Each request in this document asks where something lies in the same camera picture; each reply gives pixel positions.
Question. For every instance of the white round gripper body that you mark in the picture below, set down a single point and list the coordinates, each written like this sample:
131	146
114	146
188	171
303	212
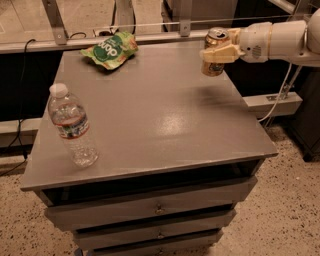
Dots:
254	42

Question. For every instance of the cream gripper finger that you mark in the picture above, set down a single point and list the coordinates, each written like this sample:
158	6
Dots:
234	35
221	53

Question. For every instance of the orange soda can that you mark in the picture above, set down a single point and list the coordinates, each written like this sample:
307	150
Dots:
215	41

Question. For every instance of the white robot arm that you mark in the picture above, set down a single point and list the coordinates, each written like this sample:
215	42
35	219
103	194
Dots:
297	42

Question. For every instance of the clear plastic water bottle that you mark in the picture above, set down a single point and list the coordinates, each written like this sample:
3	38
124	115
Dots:
69	116

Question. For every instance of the green chip bag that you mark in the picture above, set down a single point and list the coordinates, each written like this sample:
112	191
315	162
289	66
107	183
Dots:
112	52

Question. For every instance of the top drawer knob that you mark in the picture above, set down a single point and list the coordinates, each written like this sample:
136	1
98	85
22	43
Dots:
159	210

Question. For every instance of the drawer knob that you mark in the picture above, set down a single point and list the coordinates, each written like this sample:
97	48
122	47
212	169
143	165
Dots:
160	236
159	210

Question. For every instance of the middle drawer knob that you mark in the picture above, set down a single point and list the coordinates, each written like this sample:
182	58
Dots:
160	236

